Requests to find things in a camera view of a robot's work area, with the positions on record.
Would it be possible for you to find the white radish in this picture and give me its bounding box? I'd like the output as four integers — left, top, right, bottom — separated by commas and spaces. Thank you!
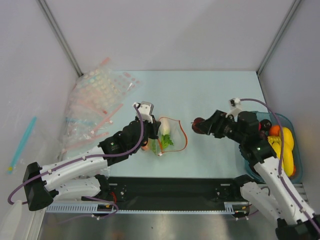
159, 117, 171, 136

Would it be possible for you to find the green grape bunch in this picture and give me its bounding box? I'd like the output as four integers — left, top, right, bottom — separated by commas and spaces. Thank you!
160, 134, 174, 149

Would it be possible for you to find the orange red peach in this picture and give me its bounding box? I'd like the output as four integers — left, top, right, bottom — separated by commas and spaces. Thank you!
141, 141, 150, 151

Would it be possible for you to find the clear orange zip bag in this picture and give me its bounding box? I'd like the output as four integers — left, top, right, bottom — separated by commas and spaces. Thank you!
142, 116, 188, 157

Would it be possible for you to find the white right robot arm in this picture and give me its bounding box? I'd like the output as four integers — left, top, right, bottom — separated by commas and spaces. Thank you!
192, 110, 320, 240

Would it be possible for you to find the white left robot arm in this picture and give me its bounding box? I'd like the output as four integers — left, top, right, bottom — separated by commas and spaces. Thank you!
23, 118, 161, 212

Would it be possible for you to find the pile of clear zip bags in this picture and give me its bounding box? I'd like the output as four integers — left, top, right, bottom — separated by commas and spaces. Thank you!
59, 57, 143, 161

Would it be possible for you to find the purple grape bunch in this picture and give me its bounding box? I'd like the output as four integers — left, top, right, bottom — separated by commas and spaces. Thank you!
259, 130, 268, 140

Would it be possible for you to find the dark purple plum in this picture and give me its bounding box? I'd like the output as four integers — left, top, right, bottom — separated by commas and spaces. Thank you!
259, 119, 272, 132

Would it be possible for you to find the orange tangerine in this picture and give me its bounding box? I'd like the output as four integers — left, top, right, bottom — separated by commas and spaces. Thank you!
268, 125, 280, 136

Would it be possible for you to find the yellow banana bunch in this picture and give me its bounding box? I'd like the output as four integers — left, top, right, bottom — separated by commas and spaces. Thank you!
267, 135, 295, 177

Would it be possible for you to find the yellow mango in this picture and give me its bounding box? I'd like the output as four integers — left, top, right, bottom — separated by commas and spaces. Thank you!
279, 127, 295, 150

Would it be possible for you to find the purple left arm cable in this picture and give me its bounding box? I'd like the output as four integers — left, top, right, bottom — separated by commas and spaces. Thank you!
7, 104, 146, 222

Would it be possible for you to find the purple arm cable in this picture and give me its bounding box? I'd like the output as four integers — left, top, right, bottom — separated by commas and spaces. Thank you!
7, 104, 146, 222
234, 97, 320, 233

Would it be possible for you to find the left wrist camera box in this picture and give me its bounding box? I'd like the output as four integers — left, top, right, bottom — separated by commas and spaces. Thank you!
132, 101, 154, 124

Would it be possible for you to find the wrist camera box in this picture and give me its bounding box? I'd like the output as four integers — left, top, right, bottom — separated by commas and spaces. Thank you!
226, 98, 243, 118
132, 101, 154, 124

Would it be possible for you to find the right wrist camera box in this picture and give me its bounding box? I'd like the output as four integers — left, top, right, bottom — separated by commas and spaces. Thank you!
226, 98, 243, 118

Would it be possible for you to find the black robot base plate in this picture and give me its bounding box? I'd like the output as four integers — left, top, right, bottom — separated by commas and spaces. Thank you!
93, 177, 245, 207

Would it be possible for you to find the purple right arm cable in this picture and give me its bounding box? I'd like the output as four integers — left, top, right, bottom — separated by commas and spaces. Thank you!
234, 97, 320, 233

